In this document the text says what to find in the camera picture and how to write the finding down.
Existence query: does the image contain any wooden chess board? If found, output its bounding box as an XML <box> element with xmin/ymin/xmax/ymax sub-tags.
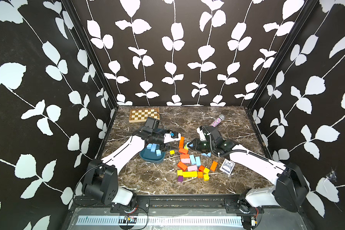
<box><xmin>129</xmin><ymin>108</ymin><xmax>160</xmax><ymax>123</ymax></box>

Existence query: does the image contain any pink block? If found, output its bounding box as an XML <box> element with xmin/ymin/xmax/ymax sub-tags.
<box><xmin>187</xmin><ymin>165</ymin><xmax>198</xmax><ymax>172</ymax></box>

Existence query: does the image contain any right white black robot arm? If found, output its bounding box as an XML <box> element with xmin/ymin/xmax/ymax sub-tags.
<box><xmin>187</xmin><ymin>126</ymin><xmax>310</xmax><ymax>213</ymax></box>

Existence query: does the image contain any black front rail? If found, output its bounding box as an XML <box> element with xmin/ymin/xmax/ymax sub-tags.
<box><xmin>74</xmin><ymin>195</ymin><xmax>301</xmax><ymax>215</ymax></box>

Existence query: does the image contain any long orange block upper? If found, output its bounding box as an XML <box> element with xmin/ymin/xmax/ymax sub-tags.
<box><xmin>179</xmin><ymin>137</ymin><xmax>185</xmax><ymax>149</ymax></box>

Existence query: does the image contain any long yellow block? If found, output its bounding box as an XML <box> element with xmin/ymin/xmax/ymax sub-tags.
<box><xmin>182</xmin><ymin>171</ymin><xmax>198</xmax><ymax>178</ymax></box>

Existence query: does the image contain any blue playing card deck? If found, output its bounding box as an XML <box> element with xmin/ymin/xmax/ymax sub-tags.
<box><xmin>219</xmin><ymin>159</ymin><xmax>235</xmax><ymax>176</ymax></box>

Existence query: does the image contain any purple cube block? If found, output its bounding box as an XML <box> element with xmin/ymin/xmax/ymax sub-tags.
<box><xmin>177</xmin><ymin>176</ymin><xmax>184</xmax><ymax>183</ymax></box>

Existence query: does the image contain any purple glitter microphone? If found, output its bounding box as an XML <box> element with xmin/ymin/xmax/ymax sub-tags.
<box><xmin>210</xmin><ymin>114</ymin><xmax>225</xmax><ymax>127</ymax></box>

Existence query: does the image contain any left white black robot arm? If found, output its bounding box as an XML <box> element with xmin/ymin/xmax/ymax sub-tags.
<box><xmin>81</xmin><ymin>117</ymin><xmax>182</xmax><ymax>208</ymax></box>

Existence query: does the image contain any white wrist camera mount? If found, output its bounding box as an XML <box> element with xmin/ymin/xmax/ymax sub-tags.
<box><xmin>164</xmin><ymin>131</ymin><xmax>181</xmax><ymax>143</ymax></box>

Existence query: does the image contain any dark teal plastic tray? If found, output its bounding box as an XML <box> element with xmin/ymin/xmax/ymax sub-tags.
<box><xmin>139</xmin><ymin>143</ymin><xmax>165</xmax><ymax>163</ymax></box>

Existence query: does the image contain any light blue block pile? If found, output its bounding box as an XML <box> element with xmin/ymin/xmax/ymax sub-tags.
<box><xmin>189</xmin><ymin>152</ymin><xmax>211</xmax><ymax>167</ymax></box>

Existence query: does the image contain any orange block right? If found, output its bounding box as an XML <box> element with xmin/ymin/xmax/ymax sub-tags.
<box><xmin>210</xmin><ymin>161</ymin><xmax>218</xmax><ymax>172</ymax></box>

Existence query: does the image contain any red orange block stack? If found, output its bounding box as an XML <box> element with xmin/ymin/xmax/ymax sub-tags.
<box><xmin>179</xmin><ymin>148</ymin><xmax>191</xmax><ymax>164</ymax></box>

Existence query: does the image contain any orange red block lower left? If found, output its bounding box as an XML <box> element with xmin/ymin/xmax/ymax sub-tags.
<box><xmin>177</xmin><ymin>161</ymin><xmax>187</xmax><ymax>172</ymax></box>

